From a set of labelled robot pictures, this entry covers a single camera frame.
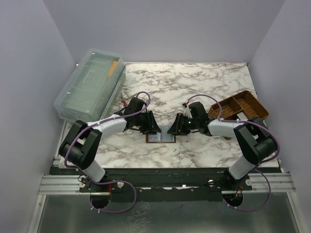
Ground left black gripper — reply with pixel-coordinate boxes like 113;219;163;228
135;111;161;135

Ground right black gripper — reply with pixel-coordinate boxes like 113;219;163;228
167;113;199;136

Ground brown leather card holder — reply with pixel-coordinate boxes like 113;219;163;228
146;125;176;143

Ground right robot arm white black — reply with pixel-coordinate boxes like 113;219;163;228
167;102;277;190

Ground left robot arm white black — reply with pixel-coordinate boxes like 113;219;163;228
58;97;161;192

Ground silver cards in tray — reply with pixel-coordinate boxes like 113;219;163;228
237;112;249;120

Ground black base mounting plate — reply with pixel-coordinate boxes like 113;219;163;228
79;167;253;203

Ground brown woven wicker tray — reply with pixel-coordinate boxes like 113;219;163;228
208;90;270;141

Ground clear plastic storage box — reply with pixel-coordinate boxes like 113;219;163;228
54;49;126;122

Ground orange pencil in box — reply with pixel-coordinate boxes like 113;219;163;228
107;60;118;78

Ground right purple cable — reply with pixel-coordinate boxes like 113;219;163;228
187;94;280;211

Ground aluminium rail frame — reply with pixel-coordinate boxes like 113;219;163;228
29;165;308;233

